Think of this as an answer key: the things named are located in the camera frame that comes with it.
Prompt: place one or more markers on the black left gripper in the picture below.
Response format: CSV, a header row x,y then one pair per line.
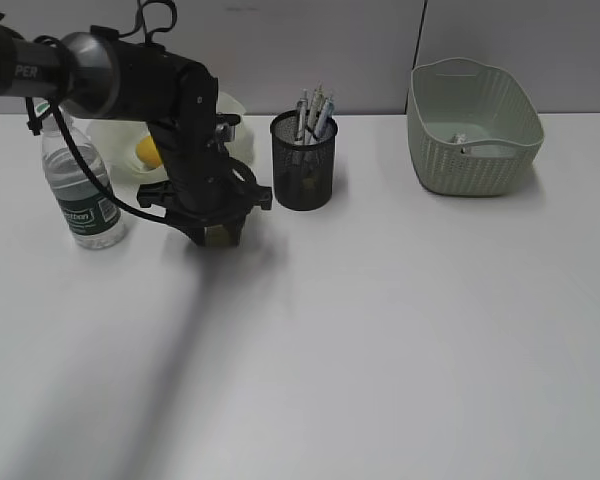
x,y
205,186

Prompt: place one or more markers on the yellow eraser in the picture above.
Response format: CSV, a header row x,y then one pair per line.
x,y
308,185
219,236

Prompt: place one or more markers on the yellow mango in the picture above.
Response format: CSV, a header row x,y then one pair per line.
x,y
147,153

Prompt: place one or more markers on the blue grip white pen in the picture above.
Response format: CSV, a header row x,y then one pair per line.
x,y
325,120

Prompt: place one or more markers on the grey grip white pen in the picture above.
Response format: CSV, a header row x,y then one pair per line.
x,y
301,119

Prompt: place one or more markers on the beige grip white pen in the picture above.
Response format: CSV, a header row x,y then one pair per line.
x,y
315,119

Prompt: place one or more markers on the waste paper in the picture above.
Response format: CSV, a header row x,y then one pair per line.
x,y
459,138

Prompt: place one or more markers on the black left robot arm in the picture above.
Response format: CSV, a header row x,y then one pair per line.
x,y
99,74

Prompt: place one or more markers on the black mesh pen holder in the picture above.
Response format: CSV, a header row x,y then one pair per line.
x,y
291,163

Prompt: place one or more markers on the pale green wavy glass plate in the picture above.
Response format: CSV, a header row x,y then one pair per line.
x,y
116,142

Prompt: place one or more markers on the pale green woven basket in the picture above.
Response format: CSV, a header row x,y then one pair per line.
x,y
491,107

